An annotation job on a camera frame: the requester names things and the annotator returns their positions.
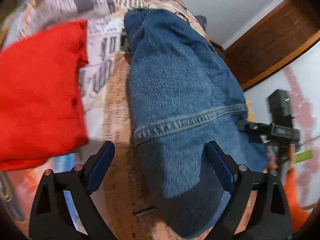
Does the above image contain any printed colourful bed cover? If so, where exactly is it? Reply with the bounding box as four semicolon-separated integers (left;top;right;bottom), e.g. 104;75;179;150
1;0;204;239

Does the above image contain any person right hand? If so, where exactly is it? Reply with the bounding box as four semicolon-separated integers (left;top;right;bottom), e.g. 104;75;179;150
267;144;295;171

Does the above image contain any wooden door frame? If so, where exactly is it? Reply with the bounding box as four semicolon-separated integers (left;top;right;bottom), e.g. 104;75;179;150
213;0;319;90

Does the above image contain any blue denim jacket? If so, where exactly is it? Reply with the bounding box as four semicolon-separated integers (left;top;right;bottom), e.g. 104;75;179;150
124;9;268;239

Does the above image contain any orange sleeve forearm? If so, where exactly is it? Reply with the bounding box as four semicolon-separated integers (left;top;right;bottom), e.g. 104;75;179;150
284;168;310;233

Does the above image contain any purple grey backpack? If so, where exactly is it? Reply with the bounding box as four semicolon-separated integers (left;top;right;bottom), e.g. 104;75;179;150
195;15;207;31

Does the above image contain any folded red garment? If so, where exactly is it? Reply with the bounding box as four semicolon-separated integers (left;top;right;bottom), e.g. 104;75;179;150
1;20;88;171

